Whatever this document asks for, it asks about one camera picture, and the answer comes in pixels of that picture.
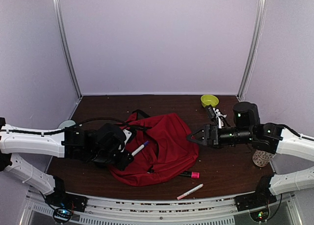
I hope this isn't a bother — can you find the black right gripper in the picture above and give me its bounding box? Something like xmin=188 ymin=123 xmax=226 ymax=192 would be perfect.
xmin=186 ymin=124 xmax=254 ymax=150

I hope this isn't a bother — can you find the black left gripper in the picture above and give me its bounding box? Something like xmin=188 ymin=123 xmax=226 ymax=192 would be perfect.
xmin=89 ymin=148 xmax=133 ymax=171

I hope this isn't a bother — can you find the purple capped white marker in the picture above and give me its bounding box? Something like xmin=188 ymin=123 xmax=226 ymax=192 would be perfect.
xmin=131 ymin=141 xmax=149 ymax=157

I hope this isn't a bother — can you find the red student backpack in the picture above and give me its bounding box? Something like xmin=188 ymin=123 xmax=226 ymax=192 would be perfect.
xmin=107 ymin=110 xmax=199 ymax=187

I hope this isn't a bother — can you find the black pink highlighter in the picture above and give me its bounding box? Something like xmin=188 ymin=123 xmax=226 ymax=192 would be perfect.
xmin=179 ymin=171 xmax=200 ymax=179

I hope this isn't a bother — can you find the pink capped white marker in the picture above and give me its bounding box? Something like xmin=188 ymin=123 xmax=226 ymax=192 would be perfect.
xmin=177 ymin=184 xmax=204 ymax=200

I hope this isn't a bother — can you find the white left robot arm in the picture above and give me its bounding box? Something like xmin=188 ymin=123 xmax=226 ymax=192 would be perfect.
xmin=0 ymin=117 xmax=136 ymax=207

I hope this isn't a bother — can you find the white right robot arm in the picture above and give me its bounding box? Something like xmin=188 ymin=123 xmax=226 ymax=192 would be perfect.
xmin=187 ymin=102 xmax=314 ymax=206

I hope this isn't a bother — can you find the yellow green plastic bowl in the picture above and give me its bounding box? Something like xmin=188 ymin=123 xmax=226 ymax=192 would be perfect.
xmin=201 ymin=94 xmax=219 ymax=108

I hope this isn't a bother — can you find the pale celadon ceramic bowl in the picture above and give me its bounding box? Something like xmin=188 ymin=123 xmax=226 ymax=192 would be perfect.
xmin=58 ymin=120 xmax=75 ymax=129

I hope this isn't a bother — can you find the patterned mug orange inside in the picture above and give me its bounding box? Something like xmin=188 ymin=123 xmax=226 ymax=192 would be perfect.
xmin=252 ymin=150 xmax=274 ymax=168

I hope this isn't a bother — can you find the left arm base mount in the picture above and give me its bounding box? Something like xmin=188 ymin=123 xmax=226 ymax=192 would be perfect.
xmin=45 ymin=176 xmax=88 ymax=212

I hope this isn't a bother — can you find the aluminium front rail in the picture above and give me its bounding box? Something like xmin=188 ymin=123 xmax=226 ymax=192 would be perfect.
xmin=19 ymin=183 xmax=304 ymax=225

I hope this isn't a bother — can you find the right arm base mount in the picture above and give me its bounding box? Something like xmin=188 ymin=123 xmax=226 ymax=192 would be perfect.
xmin=235 ymin=175 xmax=277 ymax=212

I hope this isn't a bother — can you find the right aluminium corner post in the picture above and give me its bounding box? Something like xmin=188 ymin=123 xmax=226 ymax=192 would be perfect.
xmin=237 ymin=0 xmax=267 ymax=101

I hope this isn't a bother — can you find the aluminium corner post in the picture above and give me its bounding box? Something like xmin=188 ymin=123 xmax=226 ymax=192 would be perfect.
xmin=52 ymin=0 xmax=82 ymax=99
xmin=237 ymin=0 xmax=267 ymax=101

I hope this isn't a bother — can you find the left aluminium corner post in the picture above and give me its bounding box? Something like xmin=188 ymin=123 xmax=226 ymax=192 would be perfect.
xmin=52 ymin=0 xmax=82 ymax=99

